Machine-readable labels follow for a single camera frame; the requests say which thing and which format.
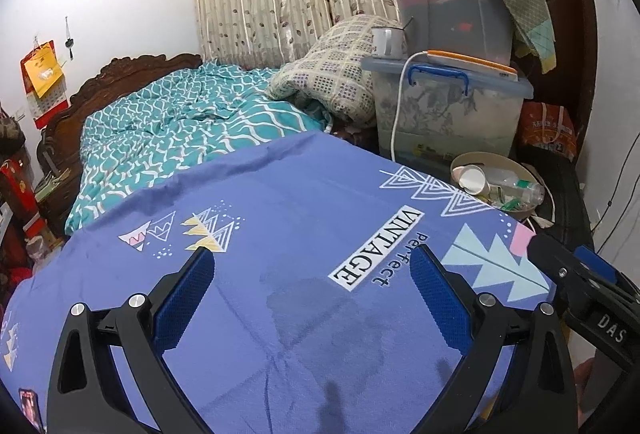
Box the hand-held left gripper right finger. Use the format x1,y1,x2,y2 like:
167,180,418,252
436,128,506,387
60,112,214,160
409,244,578,434

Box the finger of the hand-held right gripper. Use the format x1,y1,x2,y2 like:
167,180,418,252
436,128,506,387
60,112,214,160
526,233,583,309
572,245,628,289

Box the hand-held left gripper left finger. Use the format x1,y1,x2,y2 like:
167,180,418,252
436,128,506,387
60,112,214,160
45,246,221,434

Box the beige round bin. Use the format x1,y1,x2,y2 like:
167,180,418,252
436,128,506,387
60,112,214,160
450,151,546,225

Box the clear plastic bottle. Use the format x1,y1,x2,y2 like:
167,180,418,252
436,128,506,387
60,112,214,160
482,166,546,207

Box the paper cup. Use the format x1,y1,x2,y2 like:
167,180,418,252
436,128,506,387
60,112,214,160
452,164,491,195

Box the black cushioned seat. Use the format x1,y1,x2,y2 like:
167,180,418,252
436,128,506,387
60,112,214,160
530,149,596,255

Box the orange printed bag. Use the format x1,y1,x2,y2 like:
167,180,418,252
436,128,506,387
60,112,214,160
517,102,578,162

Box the teal patterned quilt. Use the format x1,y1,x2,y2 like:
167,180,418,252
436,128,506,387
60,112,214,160
65,61,341,235

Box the stack of papers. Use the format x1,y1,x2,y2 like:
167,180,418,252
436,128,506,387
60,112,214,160
35,169,73,202

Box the small dark pink packet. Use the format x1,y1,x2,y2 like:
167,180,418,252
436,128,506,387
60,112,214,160
17,389,41,432

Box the red gift box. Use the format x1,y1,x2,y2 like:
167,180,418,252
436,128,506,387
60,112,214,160
0,159,46,239

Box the carved wooden headboard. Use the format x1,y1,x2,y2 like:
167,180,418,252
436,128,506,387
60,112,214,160
37,52,203,235

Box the white orange flat device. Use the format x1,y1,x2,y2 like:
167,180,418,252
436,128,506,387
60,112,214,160
425,48,518,77

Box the brown handbag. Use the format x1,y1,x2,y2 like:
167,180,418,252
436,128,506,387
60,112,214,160
0,111,26,161

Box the patterned beige pillow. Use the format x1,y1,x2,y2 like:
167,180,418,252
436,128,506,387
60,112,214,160
267,14,401,129

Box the white enamel mug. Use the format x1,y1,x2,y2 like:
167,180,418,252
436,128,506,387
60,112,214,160
370,26,407,59

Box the clear storage box teal lid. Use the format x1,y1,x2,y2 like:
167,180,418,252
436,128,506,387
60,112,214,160
382,0,516,64

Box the white strap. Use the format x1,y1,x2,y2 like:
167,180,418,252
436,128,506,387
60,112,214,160
520,161,563,229

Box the dark wall cables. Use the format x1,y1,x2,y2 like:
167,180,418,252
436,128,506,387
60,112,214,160
592,154,640,259

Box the clear storage box blue handles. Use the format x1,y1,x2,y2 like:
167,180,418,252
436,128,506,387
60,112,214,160
361,54,535,167

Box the white cable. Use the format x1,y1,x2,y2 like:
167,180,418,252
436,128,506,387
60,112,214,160
390,50,431,162

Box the dark wooden frame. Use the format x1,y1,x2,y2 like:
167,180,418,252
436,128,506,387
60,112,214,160
505,0,601,159

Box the red yellow wall calendar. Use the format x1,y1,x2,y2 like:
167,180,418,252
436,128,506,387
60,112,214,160
20,41,70,129

